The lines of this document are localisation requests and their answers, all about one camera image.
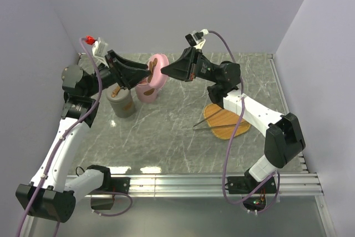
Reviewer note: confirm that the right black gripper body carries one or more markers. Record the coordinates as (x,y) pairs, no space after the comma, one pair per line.
(202,69)

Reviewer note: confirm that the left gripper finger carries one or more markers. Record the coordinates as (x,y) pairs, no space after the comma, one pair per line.
(128,68)
(128,79)

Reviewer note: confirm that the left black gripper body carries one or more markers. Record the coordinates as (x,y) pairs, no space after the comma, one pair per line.
(111,75)

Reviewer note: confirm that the pink round lid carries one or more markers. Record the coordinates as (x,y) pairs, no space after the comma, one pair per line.
(156,62)

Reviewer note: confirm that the metal tongs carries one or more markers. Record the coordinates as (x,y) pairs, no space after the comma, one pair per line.
(217,120)

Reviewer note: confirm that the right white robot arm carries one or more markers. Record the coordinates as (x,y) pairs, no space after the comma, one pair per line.
(283,135)

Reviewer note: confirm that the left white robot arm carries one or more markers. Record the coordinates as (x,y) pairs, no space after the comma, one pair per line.
(48,195)

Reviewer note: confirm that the pink cylindrical container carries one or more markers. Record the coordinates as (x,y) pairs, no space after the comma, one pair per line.
(145,93)

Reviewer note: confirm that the grey cylindrical container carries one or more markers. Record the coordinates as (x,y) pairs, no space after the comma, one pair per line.
(121,101)

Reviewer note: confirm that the woven bamboo tray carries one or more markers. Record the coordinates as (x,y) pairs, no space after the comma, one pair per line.
(224,133)

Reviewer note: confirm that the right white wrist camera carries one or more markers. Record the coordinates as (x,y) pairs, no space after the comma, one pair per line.
(197,39)

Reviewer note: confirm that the aluminium mounting rail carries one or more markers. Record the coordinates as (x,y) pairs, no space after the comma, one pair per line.
(193,205)

